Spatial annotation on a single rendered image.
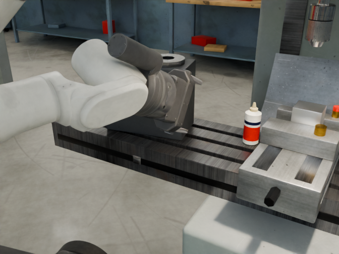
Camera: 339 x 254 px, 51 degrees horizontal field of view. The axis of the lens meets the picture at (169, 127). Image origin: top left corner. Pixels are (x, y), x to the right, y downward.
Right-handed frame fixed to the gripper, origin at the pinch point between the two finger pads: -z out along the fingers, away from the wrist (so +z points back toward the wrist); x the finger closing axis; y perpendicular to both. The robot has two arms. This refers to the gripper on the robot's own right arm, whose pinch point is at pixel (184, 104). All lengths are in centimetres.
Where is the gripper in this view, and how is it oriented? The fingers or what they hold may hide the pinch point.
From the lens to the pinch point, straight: 73.5
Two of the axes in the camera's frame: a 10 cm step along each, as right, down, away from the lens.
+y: -8.1, -2.7, 5.2
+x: 2.8, -9.6, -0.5
